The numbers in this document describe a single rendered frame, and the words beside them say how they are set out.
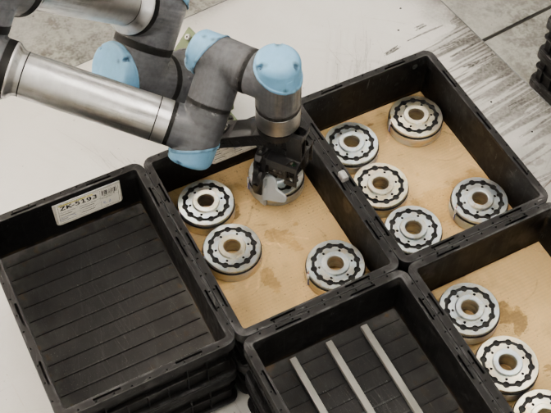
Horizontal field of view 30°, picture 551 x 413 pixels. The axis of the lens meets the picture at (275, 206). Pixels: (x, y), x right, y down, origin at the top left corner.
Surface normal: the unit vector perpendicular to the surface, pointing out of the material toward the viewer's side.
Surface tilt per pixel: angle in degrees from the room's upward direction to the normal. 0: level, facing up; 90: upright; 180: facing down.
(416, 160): 0
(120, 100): 30
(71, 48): 0
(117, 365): 0
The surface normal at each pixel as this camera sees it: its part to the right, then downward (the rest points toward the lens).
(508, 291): 0.00, -0.58
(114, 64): -0.66, 0.10
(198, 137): 0.14, 0.31
